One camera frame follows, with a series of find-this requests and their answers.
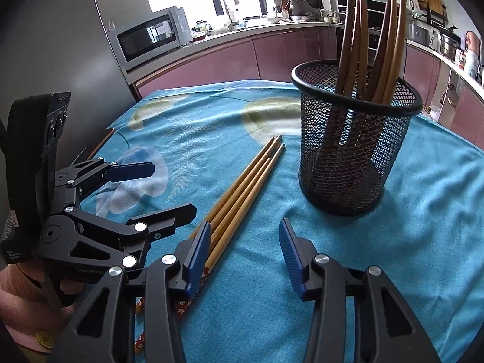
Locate black mesh utensil cup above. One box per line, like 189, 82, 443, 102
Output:
291, 60, 423, 216

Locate pink sleeve forearm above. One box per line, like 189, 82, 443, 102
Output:
1, 262, 77, 355

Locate left hand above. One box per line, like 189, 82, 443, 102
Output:
15, 261, 85, 308

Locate blue floral tablecloth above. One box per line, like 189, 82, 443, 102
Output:
81, 80, 483, 362

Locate silver microwave oven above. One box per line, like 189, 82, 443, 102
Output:
108, 6, 193, 72

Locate pink lower cabinets left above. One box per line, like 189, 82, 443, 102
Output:
133, 23, 338, 97

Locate pink cabinets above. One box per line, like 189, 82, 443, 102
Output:
402, 40, 483, 148
133, 23, 338, 97

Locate pink lower cabinets right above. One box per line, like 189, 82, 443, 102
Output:
402, 40, 483, 148

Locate black built-in oven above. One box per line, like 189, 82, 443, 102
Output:
335, 0, 391, 62

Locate steel pot on counter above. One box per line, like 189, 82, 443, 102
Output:
440, 32, 460, 61

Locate black dish rack shelf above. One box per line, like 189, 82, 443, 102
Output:
406, 0, 448, 26

